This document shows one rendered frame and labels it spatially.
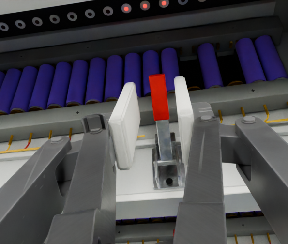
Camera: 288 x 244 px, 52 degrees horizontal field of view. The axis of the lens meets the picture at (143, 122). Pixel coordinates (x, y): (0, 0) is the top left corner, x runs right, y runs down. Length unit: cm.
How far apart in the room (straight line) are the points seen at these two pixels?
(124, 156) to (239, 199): 14
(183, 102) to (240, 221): 29
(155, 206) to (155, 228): 15
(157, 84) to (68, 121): 10
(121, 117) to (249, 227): 30
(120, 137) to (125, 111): 2
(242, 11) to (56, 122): 23
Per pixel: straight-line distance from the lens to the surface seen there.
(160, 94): 22
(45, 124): 30
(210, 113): 16
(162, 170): 26
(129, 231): 42
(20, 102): 34
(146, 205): 27
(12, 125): 31
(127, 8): 34
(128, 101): 17
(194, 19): 35
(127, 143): 16
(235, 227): 42
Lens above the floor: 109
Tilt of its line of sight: 35 degrees down
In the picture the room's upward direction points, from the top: 11 degrees counter-clockwise
